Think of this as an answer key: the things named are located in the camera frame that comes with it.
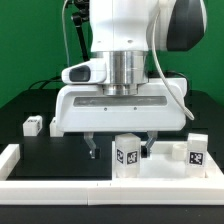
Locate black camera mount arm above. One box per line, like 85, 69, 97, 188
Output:
71, 0, 90, 62

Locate black cable bundle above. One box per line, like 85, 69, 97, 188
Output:
27, 75, 64, 91

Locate white hanging cable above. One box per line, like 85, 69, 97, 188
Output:
61, 0, 74, 68

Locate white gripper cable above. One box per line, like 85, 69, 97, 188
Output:
151, 6, 196, 122

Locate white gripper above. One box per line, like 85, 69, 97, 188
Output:
55, 59, 187, 159

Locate white square table top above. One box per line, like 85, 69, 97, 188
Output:
112, 141, 224, 186

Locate white U-shaped obstacle fence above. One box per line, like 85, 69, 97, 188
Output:
0, 144, 224, 205

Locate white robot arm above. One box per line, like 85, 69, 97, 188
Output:
56, 0, 207, 158

